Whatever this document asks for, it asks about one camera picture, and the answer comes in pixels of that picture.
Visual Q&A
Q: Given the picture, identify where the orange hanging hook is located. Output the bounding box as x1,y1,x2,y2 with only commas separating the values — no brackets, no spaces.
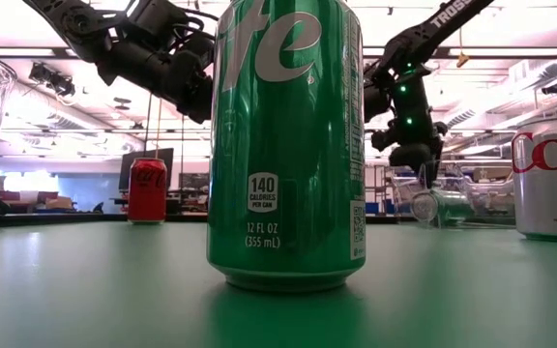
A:
455,26,471,69

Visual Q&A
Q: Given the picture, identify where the long ceiling light fixture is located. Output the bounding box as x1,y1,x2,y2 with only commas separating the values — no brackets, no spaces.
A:
0,45,557,61

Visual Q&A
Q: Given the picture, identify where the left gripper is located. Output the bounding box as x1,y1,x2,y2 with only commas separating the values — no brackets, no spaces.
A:
160,36,215,125

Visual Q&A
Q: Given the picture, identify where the black computer monitor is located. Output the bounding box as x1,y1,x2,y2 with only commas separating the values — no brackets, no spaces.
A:
117,147,175,193

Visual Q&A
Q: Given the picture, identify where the red Coca-Cola can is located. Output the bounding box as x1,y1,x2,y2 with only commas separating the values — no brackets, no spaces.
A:
127,157,169,225

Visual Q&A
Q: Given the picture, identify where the black table frame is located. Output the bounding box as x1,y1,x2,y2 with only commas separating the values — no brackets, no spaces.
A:
0,212,413,229

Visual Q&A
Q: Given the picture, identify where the black ceiling camera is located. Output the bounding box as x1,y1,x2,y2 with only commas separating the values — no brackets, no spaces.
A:
29,62,76,98

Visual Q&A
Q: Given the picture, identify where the silver Diet Coke can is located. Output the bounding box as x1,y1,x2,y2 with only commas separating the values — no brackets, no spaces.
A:
510,115,557,244

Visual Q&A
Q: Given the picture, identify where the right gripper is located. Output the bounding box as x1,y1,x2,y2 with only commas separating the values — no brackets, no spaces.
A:
372,120,449,190

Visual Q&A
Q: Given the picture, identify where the metal storage shelf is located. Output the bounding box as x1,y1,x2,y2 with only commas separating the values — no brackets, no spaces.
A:
365,163,394,217

